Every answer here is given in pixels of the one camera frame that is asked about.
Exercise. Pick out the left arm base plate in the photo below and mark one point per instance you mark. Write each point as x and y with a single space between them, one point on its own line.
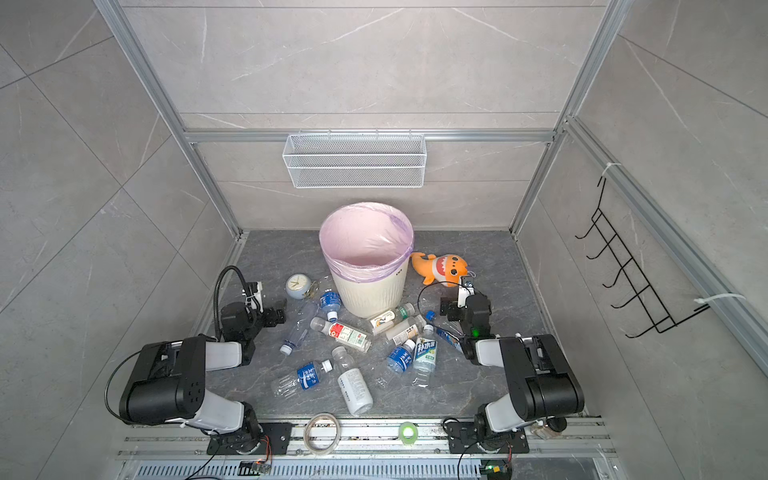
273 437

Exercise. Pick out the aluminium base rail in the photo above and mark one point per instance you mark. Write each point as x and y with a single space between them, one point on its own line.
370 449

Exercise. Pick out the tall white blue label bottle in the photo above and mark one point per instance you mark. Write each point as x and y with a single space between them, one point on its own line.
425 353

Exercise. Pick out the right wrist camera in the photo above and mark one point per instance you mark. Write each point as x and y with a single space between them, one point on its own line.
465 290

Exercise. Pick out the small blue label bottle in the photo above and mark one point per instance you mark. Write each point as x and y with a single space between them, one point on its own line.
397 363

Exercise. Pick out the cream ribbed trash bin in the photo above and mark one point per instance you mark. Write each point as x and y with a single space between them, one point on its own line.
366 300

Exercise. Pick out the crane label green cap bottle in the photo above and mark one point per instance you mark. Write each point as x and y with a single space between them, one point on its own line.
386 320

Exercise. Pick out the red green label bottle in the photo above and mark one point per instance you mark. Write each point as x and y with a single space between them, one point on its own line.
343 334

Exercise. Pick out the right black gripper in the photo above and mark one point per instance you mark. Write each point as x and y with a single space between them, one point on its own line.
452 306

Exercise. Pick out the clear bottle yellow label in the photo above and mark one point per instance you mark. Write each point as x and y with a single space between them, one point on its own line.
405 330

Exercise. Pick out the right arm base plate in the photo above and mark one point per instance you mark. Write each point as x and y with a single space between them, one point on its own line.
463 437

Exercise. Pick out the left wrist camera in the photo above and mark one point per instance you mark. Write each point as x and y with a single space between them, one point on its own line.
253 296

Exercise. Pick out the blue label bottle front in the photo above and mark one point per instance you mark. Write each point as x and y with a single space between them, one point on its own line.
304 378

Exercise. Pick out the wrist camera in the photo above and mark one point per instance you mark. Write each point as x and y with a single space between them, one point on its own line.
253 296
465 290

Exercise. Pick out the light blue alarm clock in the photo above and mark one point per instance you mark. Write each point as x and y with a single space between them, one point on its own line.
300 286

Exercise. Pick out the white label large bottle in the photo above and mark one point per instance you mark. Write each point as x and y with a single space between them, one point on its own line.
352 384

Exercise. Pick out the pink bin liner bag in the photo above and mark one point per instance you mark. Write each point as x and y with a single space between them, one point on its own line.
367 241

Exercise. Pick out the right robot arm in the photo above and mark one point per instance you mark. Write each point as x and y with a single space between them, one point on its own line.
540 382

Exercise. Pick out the white wire mesh basket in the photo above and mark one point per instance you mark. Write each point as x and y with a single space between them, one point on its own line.
355 160

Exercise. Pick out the clear tape roll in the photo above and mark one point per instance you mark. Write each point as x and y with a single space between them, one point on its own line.
322 434

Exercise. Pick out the green tape roll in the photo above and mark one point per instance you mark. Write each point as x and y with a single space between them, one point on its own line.
408 433

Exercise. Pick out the black wall hook rack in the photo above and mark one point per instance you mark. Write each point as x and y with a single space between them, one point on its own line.
628 270

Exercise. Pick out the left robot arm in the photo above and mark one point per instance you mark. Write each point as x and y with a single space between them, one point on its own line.
167 383

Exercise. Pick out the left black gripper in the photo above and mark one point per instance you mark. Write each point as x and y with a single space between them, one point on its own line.
268 314

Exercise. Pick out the orange shark plush toy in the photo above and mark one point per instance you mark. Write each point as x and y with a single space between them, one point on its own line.
446 270

